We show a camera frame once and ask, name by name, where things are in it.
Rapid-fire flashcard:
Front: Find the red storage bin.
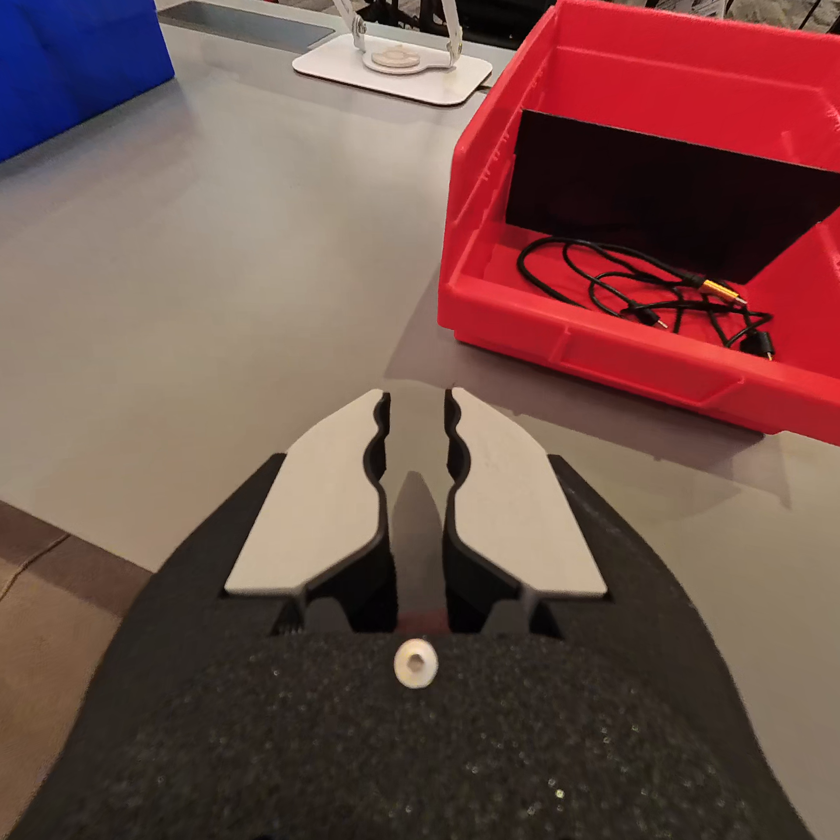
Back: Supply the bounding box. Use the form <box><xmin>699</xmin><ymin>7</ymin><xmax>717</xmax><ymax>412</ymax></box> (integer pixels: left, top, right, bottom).
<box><xmin>436</xmin><ymin>0</ymin><xmax>840</xmax><ymax>447</ymax></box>

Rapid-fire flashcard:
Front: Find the blue storage bin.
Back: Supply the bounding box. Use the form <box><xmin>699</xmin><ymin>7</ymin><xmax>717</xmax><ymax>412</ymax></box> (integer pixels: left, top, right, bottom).
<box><xmin>0</xmin><ymin>0</ymin><xmax>175</xmax><ymax>164</ymax></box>

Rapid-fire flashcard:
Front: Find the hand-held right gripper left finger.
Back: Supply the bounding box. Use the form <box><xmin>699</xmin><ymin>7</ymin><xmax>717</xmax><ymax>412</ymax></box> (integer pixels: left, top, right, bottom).
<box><xmin>224</xmin><ymin>389</ymin><xmax>398</xmax><ymax>609</ymax></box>

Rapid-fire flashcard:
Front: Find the grey desk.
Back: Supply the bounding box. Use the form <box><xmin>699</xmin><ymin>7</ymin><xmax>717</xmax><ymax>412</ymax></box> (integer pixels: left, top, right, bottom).
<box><xmin>0</xmin><ymin>0</ymin><xmax>840</xmax><ymax>840</ymax></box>

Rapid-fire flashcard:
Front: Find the white folding stand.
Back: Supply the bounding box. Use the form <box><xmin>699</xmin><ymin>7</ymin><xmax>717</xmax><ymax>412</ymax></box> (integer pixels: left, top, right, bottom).
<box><xmin>292</xmin><ymin>0</ymin><xmax>493</xmax><ymax>106</ymax></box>

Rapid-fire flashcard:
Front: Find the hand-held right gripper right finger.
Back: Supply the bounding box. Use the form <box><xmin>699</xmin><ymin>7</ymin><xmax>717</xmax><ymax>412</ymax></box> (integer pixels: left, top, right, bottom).
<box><xmin>443</xmin><ymin>387</ymin><xmax>609</xmax><ymax>611</ymax></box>

